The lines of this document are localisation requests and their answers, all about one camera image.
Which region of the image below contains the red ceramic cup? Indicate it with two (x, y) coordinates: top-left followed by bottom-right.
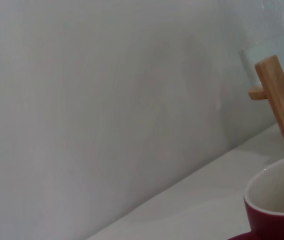
(228, 152), (284, 240)

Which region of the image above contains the wooden dispenser stand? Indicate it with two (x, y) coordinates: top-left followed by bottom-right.
(248, 55), (284, 156)

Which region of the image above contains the glass drink dispenser jar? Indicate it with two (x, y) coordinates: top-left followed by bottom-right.
(239, 23), (284, 85)

